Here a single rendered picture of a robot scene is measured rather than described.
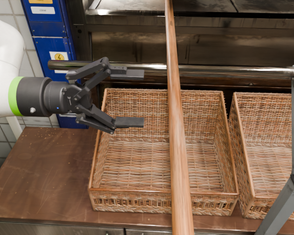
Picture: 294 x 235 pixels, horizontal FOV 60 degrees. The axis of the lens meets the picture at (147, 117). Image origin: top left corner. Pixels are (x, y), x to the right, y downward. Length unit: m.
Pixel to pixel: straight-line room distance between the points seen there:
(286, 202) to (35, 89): 0.73
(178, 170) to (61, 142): 1.02
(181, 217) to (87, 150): 0.98
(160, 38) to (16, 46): 0.62
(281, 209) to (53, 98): 0.71
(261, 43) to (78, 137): 0.97
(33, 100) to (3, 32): 0.18
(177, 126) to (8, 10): 0.92
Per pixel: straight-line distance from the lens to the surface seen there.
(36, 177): 1.28
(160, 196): 0.99
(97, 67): 0.54
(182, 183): 0.41
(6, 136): 1.74
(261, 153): 1.38
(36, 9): 1.14
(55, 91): 0.59
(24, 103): 0.61
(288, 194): 0.85
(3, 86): 0.64
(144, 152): 1.26
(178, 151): 0.45
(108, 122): 0.63
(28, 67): 1.33
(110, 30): 1.12
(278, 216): 0.94
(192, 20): 1.09
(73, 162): 1.28
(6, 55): 0.68
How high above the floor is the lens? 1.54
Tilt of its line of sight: 41 degrees down
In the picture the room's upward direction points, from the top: straight up
